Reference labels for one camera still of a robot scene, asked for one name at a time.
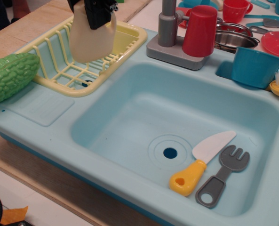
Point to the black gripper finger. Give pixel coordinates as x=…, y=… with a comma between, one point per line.
x=99, y=12
x=71, y=4

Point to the cream detergent bottle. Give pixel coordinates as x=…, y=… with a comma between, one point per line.
x=88, y=45

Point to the yellow plastic drying rack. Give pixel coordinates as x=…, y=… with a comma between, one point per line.
x=120, y=40

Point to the light blue toy sink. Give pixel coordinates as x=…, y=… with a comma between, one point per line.
x=139, y=127

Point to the grey toy faucet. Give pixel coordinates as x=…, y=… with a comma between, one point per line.
x=166, y=46

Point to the blue toy plate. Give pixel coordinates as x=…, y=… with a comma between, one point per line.
x=193, y=3

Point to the green bitter gourd toy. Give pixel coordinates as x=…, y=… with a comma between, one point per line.
x=17, y=71

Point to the red upside-down cup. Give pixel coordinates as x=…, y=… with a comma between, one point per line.
x=199, y=38

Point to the silver metal pot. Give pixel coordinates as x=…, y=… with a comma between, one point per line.
x=229, y=36

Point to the red toy mug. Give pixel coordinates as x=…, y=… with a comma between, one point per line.
x=235, y=10

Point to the blue toy utensil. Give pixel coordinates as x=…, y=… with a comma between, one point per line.
x=261, y=16

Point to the blue toy pot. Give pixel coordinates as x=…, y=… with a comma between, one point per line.
x=254, y=68

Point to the grey toy spatula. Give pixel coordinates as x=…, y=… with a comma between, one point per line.
x=267, y=22

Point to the red toy plate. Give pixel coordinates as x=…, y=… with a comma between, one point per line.
x=270, y=42

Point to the grey toy fork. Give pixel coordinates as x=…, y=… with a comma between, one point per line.
x=232, y=159

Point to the orange tape piece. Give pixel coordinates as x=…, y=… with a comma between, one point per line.
x=13, y=215

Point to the yellow handled toy knife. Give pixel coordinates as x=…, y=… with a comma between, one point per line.
x=185, y=181

